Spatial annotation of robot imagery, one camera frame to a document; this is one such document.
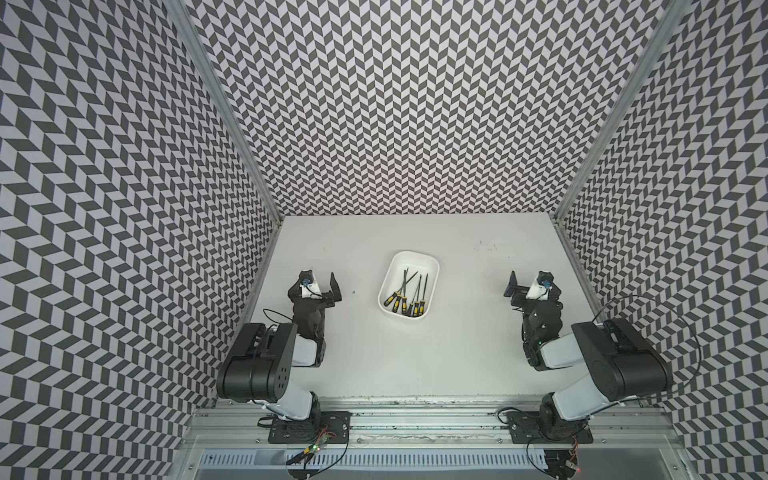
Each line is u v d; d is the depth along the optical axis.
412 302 0.94
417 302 0.94
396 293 0.96
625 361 0.45
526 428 0.73
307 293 0.77
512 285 0.81
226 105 0.89
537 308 0.69
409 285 0.99
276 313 0.68
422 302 0.94
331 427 0.72
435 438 0.72
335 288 0.83
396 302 0.94
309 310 0.69
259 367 0.45
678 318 0.72
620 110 0.85
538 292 0.75
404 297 0.96
